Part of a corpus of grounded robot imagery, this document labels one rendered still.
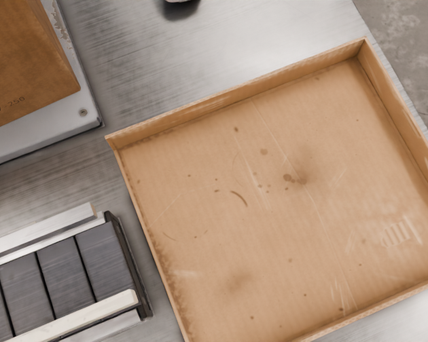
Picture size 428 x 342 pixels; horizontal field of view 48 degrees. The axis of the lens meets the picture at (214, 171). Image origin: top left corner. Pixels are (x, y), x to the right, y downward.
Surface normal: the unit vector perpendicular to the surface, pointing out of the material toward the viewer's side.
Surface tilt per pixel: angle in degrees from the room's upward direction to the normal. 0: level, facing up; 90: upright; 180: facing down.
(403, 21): 0
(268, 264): 0
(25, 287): 0
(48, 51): 90
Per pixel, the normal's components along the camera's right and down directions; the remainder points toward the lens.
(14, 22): 0.45, 0.85
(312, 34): -0.02, -0.29
